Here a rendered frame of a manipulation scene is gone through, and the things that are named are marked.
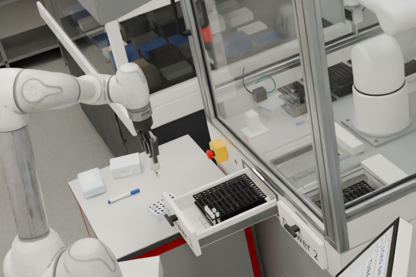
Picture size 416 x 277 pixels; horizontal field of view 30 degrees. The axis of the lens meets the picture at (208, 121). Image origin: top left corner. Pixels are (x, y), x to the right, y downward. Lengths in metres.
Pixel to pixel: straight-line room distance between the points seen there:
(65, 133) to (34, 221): 2.91
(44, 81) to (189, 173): 1.18
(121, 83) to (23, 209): 0.59
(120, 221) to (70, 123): 2.45
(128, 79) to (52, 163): 2.42
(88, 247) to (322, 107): 0.85
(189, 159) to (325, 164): 1.18
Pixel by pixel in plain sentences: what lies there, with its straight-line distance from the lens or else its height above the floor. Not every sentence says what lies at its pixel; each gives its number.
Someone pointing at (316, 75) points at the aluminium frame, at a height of 1.58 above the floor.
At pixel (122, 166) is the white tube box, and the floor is 0.81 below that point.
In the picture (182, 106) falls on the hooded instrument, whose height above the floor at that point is 0.86.
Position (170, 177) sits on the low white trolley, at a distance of 3.27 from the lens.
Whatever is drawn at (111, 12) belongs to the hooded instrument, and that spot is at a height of 1.40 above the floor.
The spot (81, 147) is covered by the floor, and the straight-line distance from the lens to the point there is 5.17.
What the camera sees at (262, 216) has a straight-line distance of 2.80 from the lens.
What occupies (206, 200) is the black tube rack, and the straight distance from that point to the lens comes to 2.86.
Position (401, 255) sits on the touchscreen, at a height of 1.19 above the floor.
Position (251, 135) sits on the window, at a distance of 2.82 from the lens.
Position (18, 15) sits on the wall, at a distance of 6.83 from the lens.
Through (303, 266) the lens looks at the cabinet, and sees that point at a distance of 2.84.
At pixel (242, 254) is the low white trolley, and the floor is 0.51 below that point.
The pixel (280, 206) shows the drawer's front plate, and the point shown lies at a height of 0.92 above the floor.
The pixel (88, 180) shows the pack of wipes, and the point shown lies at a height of 0.81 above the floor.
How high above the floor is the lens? 2.59
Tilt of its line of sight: 31 degrees down
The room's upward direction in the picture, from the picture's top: 12 degrees counter-clockwise
